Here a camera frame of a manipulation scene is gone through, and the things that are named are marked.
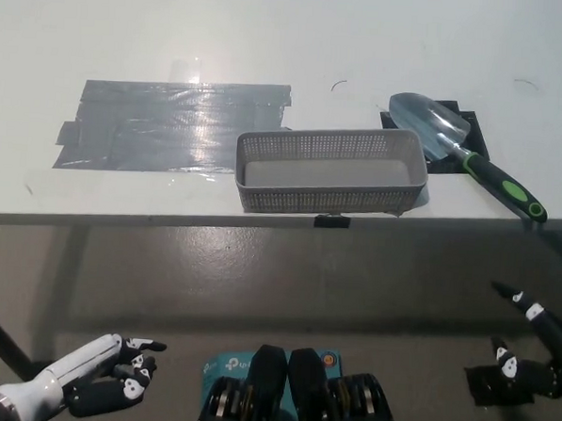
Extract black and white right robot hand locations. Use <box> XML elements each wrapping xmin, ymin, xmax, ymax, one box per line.
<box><xmin>486</xmin><ymin>280</ymin><xmax>562</xmax><ymax>400</ymax></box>

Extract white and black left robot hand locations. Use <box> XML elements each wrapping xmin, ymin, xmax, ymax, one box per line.
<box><xmin>0</xmin><ymin>326</ymin><xmax>169</xmax><ymax>421</ymax></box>

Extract garden trowel black green handle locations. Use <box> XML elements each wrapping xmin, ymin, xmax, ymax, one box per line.
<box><xmin>382</xmin><ymin>90</ymin><xmax>554</xmax><ymax>223</ymax></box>

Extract black robot body blocks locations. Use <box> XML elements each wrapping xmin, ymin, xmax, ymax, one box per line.
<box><xmin>193</xmin><ymin>340</ymin><xmax>406</xmax><ymax>421</ymax></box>

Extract black tape patch on desk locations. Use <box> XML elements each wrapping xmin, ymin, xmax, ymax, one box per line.
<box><xmin>376</xmin><ymin>96</ymin><xmax>493</xmax><ymax>178</ymax></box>

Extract black table leg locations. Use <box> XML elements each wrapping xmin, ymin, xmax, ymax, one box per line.
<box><xmin>0</xmin><ymin>297</ymin><xmax>37</xmax><ymax>382</ymax></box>

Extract teal router box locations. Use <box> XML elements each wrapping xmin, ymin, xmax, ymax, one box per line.
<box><xmin>199</xmin><ymin>341</ymin><xmax>345</xmax><ymax>421</ymax></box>

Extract small black tape strip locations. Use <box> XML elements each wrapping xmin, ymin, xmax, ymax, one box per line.
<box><xmin>313</xmin><ymin>212</ymin><xmax>351</xmax><ymax>232</ymax></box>

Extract grey perforated plastic basket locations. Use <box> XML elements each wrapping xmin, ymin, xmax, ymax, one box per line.
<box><xmin>232</xmin><ymin>121</ymin><xmax>431</xmax><ymax>224</ymax></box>

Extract grey duct tape patch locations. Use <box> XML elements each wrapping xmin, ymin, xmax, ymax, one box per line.
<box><xmin>51</xmin><ymin>72</ymin><xmax>294</xmax><ymax>182</ymax></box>

